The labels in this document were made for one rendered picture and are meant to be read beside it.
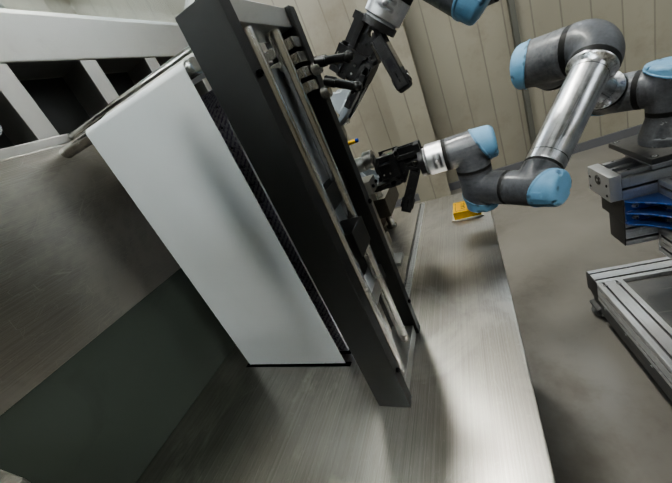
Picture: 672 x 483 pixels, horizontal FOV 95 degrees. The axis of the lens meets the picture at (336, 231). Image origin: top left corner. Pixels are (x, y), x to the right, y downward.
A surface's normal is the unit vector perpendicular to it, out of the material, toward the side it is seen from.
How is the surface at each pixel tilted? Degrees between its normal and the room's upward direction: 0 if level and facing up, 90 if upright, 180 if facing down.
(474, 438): 0
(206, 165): 90
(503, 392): 0
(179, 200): 90
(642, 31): 90
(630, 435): 0
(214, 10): 90
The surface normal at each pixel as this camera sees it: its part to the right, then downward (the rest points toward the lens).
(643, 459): -0.39, -0.85
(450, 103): -0.20, 0.46
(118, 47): 0.87, -0.21
